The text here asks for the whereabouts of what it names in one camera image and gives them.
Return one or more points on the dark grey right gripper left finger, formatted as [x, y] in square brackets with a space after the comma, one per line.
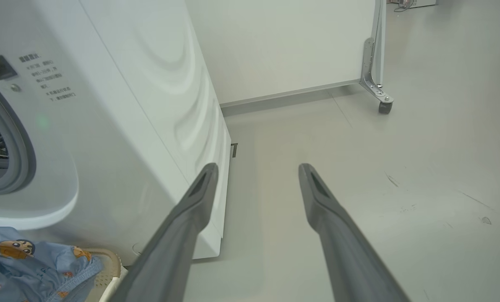
[170, 251]

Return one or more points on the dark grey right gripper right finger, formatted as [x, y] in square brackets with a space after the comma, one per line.
[346, 256]

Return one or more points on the blue cartoon print garment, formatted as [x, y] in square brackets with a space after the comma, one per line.
[36, 268]

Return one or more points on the white front-load washing machine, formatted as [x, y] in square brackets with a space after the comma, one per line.
[128, 105]

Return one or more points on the grey rubber door seal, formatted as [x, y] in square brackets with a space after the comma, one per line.
[23, 159]

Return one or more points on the cream perforated laundry basket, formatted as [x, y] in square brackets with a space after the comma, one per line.
[107, 268]

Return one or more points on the metal partition leg with caster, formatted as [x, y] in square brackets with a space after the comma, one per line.
[371, 79]

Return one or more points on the white partition panel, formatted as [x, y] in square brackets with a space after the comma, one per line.
[275, 42]

